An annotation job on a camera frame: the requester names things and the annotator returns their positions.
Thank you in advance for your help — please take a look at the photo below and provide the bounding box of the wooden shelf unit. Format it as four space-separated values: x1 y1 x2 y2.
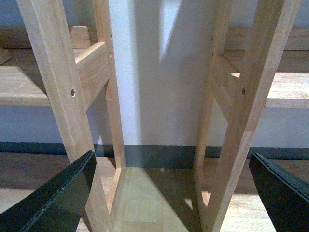
0 0 308 232

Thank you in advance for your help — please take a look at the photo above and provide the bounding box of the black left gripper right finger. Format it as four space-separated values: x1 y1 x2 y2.
249 153 309 232

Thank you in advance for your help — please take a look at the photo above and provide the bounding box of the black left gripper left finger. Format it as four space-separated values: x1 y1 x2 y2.
0 150 97 232

